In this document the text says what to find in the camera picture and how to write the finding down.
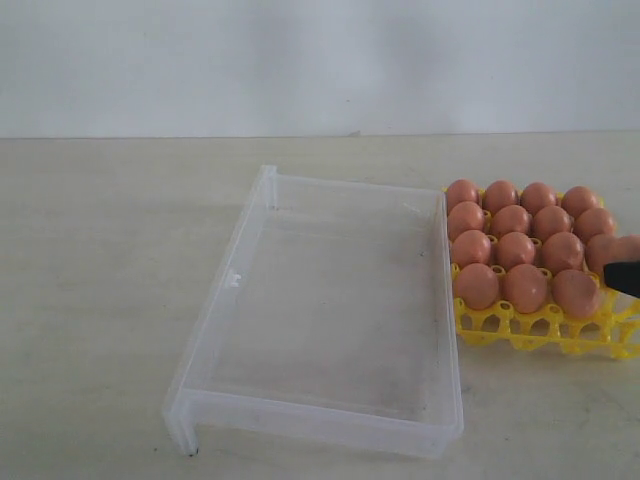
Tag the yellow plastic egg tray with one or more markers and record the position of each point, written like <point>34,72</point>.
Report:
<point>613,328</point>

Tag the clear plastic storage box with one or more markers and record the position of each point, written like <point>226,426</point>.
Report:
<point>330,319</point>

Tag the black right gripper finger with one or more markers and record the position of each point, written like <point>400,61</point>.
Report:
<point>623,277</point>

